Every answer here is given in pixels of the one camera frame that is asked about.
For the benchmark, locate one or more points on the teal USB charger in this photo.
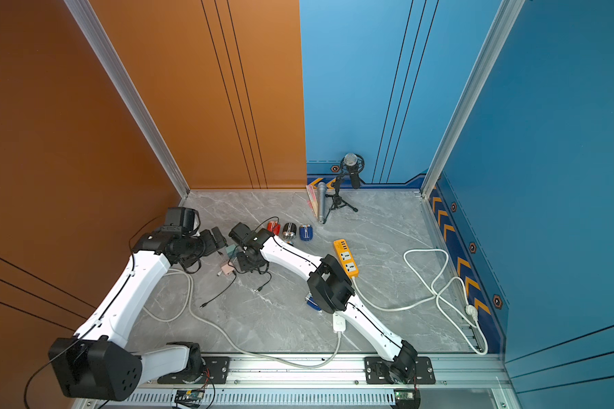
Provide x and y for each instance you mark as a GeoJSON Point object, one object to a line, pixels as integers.
{"type": "Point", "coordinates": [231, 250]}

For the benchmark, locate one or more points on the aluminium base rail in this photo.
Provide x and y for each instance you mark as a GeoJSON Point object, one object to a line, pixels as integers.
{"type": "Point", "coordinates": [350, 380]}

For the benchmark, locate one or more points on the black electric shaver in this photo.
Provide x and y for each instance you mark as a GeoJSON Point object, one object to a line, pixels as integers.
{"type": "Point", "coordinates": [289, 231]}

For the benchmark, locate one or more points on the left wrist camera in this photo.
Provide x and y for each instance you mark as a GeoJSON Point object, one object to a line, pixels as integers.
{"type": "Point", "coordinates": [182, 220]}

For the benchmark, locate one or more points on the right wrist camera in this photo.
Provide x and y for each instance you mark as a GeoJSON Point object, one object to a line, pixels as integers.
{"type": "Point", "coordinates": [241, 234]}

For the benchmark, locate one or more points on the grey handheld microphone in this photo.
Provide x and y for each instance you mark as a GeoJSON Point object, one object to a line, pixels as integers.
{"type": "Point", "coordinates": [322, 202]}

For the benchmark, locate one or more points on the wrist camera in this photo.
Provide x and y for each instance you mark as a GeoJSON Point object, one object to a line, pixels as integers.
{"type": "Point", "coordinates": [241, 234]}
{"type": "Point", "coordinates": [182, 220]}

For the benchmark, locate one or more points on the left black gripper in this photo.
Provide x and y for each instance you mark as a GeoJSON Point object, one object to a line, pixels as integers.
{"type": "Point", "coordinates": [211, 244]}

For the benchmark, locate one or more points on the red electric shaver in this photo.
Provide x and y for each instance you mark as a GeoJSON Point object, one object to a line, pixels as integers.
{"type": "Point", "coordinates": [274, 227]}

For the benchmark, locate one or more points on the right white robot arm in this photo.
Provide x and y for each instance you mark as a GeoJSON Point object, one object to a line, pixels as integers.
{"type": "Point", "coordinates": [333, 293]}

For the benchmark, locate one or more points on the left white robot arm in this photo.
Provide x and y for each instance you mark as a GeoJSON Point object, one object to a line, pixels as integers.
{"type": "Point", "coordinates": [94, 362]}

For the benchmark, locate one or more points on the black microphone on tripod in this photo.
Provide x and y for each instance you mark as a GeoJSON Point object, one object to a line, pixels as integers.
{"type": "Point", "coordinates": [350, 166]}

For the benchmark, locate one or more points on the yellow power strip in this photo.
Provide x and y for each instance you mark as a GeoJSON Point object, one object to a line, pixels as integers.
{"type": "Point", "coordinates": [346, 258]}

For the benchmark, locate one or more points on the blue electric shaver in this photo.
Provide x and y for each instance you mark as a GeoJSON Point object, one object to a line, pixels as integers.
{"type": "Point", "coordinates": [311, 302]}
{"type": "Point", "coordinates": [306, 232]}

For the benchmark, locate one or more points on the pink USB charger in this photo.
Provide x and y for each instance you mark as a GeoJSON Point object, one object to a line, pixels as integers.
{"type": "Point", "coordinates": [227, 269]}

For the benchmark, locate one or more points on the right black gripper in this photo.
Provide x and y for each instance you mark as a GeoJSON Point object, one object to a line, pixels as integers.
{"type": "Point", "coordinates": [243, 266]}

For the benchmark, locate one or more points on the white power strip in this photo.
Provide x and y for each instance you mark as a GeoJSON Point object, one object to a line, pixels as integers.
{"type": "Point", "coordinates": [338, 323]}

